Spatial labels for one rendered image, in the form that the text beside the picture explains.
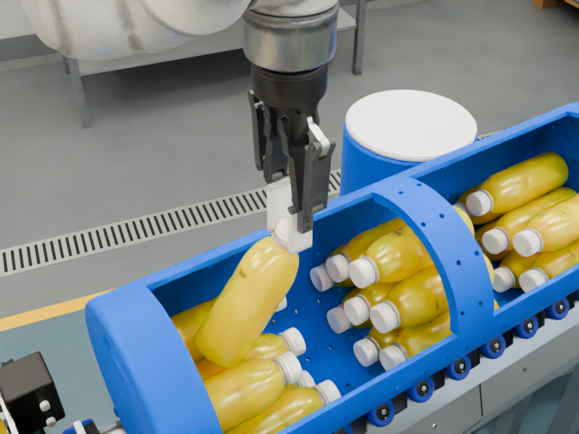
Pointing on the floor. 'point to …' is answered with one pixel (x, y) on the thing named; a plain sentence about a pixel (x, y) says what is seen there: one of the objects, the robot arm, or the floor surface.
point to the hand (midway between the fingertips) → (289, 217)
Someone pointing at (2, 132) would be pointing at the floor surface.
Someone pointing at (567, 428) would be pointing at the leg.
